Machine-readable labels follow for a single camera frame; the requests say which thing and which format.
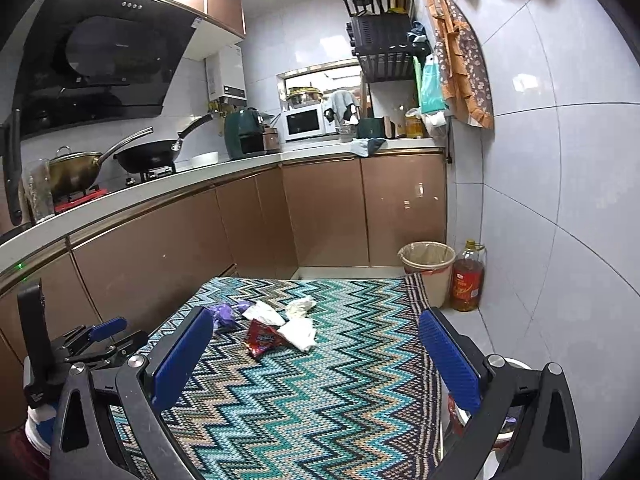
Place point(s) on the orange patterned apron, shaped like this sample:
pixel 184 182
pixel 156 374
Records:
pixel 463 74

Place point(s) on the green mug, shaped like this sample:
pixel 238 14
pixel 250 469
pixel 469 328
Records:
pixel 371 128

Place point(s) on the grey blue dish cloth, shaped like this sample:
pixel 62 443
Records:
pixel 366 147

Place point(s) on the zigzag patterned rug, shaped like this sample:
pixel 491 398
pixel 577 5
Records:
pixel 364 403

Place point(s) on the cooking oil bottle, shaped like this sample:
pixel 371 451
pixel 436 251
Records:
pixel 467 277

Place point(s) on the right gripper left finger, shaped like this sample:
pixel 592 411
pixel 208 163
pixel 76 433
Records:
pixel 86 444

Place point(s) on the black wok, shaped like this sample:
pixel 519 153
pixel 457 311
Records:
pixel 143 158

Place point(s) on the teal plastic bag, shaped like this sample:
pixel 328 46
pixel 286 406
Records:
pixel 430 97

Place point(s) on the small purple wrapper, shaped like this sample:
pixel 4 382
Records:
pixel 226 316

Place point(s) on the black dish rack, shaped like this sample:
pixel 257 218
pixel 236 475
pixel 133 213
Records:
pixel 385 38

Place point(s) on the white microwave oven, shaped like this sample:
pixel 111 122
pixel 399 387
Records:
pixel 305 123

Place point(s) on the brass lidded pot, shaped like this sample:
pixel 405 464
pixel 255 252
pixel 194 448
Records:
pixel 75 172

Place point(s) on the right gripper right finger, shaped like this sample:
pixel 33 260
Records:
pixel 545 443

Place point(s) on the yellow jar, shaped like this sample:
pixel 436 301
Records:
pixel 414 127

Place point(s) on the dark green appliance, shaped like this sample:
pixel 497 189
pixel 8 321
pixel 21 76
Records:
pixel 244 134

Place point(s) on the red snack wrapper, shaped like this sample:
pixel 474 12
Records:
pixel 261 338

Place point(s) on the white crumpled paper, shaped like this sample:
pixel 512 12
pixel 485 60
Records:
pixel 263 313

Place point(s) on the white tissue paper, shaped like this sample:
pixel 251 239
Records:
pixel 299 332

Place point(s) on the white black trash bin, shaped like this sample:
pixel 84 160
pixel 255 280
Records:
pixel 507 383

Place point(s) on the beige lined waste bin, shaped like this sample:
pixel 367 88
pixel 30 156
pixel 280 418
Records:
pixel 433 262

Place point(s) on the white water heater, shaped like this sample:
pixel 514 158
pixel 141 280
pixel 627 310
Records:
pixel 225 74

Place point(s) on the left gloved hand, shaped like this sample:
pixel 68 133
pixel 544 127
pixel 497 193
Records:
pixel 39 428

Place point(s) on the black range hood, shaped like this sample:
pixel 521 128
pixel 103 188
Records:
pixel 90 61

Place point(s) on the brown kitchen cabinets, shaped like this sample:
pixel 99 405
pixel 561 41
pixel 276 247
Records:
pixel 140 253

